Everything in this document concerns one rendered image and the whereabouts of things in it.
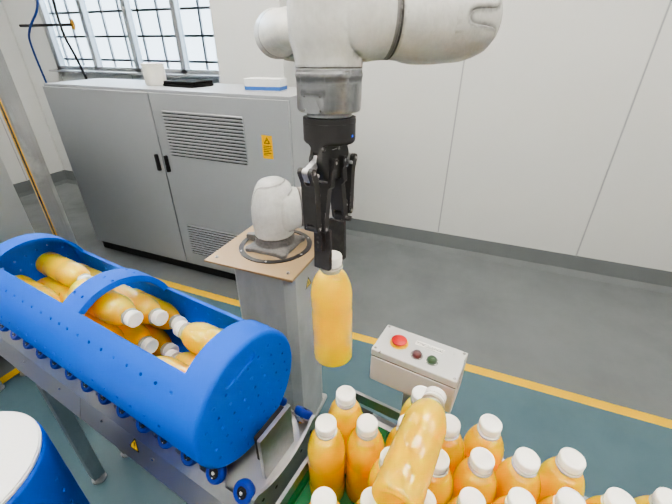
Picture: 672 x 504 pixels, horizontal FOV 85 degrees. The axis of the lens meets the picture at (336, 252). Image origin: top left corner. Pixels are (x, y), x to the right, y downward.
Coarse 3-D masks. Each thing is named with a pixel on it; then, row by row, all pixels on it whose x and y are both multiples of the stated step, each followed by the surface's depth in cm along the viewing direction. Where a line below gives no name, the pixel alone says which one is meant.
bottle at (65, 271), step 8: (40, 256) 111; (48, 256) 111; (56, 256) 111; (64, 256) 113; (40, 264) 110; (48, 264) 108; (56, 264) 107; (64, 264) 107; (72, 264) 107; (80, 264) 108; (40, 272) 112; (48, 272) 108; (56, 272) 106; (64, 272) 105; (72, 272) 105; (80, 272) 106; (88, 272) 108; (56, 280) 108; (64, 280) 105; (72, 280) 105
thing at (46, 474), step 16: (48, 448) 75; (48, 464) 73; (64, 464) 81; (32, 480) 68; (48, 480) 72; (64, 480) 78; (16, 496) 65; (32, 496) 68; (48, 496) 72; (64, 496) 77; (80, 496) 84
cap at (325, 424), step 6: (324, 414) 69; (330, 414) 69; (318, 420) 68; (324, 420) 68; (330, 420) 68; (318, 426) 67; (324, 426) 67; (330, 426) 67; (336, 426) 68; (318, 432) 66; (324, 432) 66; (330, 432) 66
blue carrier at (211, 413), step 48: (48, 240) 113; (0, 288) 94; (96, 288) 84; (144, 288) 108; (48, 336) 83; (96, 336) 76; (240, 336) 70; (96, 384) 77; (144, 384) 69; (192, 384) 65; (240, 384) 70; (192, 432) 63; (240, 432) 75
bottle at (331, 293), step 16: (320, 272) 63; (336, 272) 62; (320, 288) 62; (336, 288) 61; (320, 304) 63; (336, 304) 62; (320, 320) 64; (336, 320) 64; (320, 336) 66; (336, 336) 65; (320, 352) 68; (336, 352) 67
